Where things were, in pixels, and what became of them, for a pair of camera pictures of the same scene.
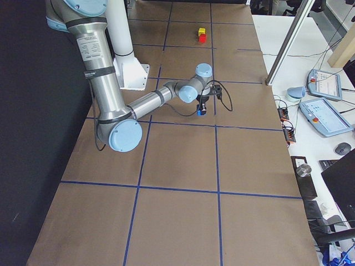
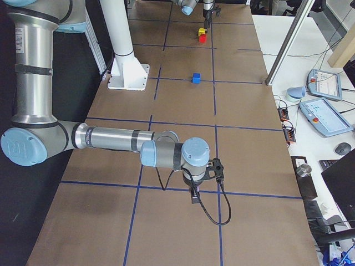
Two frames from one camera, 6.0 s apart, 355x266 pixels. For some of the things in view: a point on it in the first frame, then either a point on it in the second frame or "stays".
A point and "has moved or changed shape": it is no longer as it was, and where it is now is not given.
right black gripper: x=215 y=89 to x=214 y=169
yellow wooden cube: x=201 y=30 stays
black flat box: x=305 y=183 stays
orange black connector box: x=283 y=113 stays
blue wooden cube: x=201 y=113 has moved or changed shape
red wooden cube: x=202 y=38 stays
